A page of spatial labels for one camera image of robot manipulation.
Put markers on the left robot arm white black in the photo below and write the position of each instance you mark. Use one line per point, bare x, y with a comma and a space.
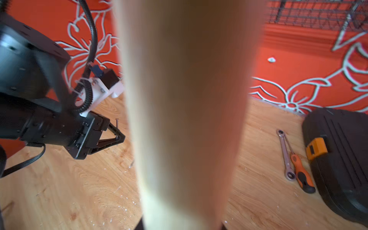
38, 107

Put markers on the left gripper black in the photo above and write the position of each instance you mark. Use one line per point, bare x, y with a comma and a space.
88, 140

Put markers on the orange black screwdriver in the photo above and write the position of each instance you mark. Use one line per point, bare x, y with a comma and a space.
303, 177

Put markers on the wooden handle claw hammer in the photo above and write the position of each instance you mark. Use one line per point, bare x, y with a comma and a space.
187, 70

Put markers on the black wire basket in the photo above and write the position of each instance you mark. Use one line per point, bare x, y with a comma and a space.
351, 16

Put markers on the silver ratchet wrench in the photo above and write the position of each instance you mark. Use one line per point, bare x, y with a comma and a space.
289, 171

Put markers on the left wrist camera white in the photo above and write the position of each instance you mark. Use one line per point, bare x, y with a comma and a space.
105, 83

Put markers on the black plastic tool case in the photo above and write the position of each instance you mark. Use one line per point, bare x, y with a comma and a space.
336, 144

